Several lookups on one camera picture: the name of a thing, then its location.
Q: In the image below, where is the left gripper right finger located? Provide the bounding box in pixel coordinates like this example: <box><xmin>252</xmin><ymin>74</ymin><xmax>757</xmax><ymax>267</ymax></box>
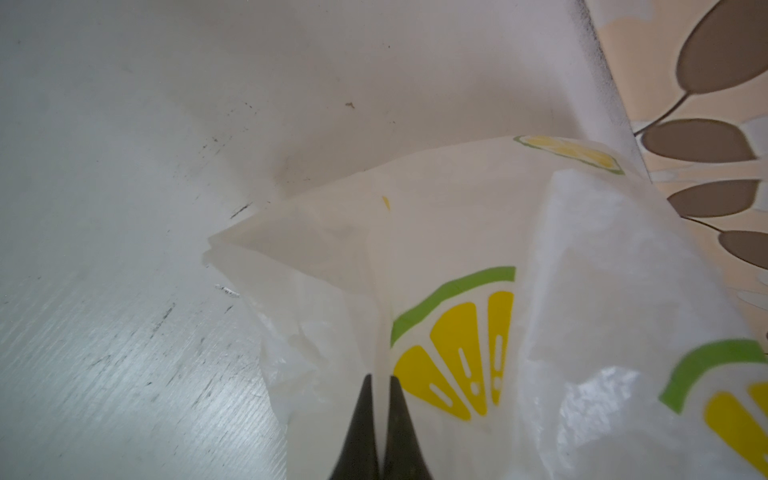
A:
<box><xmin>383</xmin><ymin>376</ymin><xmax>432</xmax><ymax>480</ymax></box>

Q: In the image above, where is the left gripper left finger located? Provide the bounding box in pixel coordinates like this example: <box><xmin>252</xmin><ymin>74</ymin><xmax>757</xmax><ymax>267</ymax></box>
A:
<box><xmin>329</xmin><ymin>374</ymin><xmax>380</xmax><ymax>480</ymax></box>

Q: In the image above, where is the white plastic bag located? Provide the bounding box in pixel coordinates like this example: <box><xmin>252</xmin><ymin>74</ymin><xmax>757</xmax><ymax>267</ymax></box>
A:
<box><xmin>207</xmin><ymin>136</ymin><xmax>767</xmax><ymax>479</ymax></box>

